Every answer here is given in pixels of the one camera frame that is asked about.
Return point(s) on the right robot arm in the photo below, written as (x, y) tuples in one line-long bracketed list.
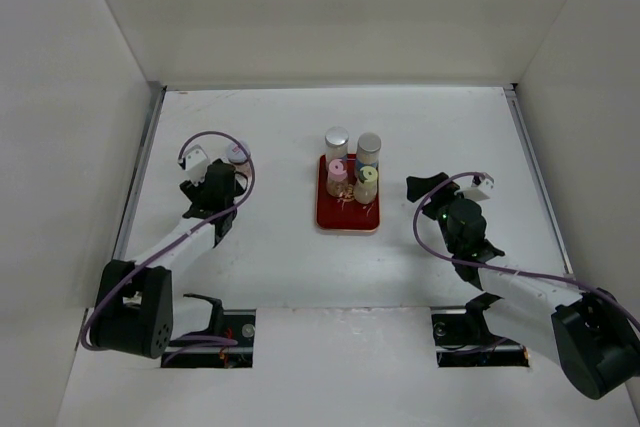
[(582, 329)]

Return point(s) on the short jar white lid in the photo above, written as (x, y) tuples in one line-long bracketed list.
[(238, 153)]

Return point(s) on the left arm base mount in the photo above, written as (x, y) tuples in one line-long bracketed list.
[(220, 332)]

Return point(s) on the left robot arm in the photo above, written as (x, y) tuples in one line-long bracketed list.
[(134, 310)]

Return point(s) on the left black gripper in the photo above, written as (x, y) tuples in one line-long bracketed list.
[(194, 192)]

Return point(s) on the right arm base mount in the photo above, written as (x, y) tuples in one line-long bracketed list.
[(463, 340)]

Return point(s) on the pink cap bottle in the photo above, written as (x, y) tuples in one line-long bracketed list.
[(337, 178)]

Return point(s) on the yellow cap bottle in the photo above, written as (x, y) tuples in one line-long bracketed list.
[(366, 187)]

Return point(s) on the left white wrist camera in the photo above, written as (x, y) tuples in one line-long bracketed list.
[(194, 162)]

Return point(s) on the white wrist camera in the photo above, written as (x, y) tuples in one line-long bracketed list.
[(480, 189), (194, 162)]

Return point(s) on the red lacquer tray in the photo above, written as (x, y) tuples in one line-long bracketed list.
[(343, 214)]

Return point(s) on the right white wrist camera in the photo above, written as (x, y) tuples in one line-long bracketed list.
[(480, 189)]

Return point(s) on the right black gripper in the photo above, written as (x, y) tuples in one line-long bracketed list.
[(429, 207)]

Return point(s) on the tall jar blue label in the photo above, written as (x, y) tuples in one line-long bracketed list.
[(336, 143), (368, 150)]

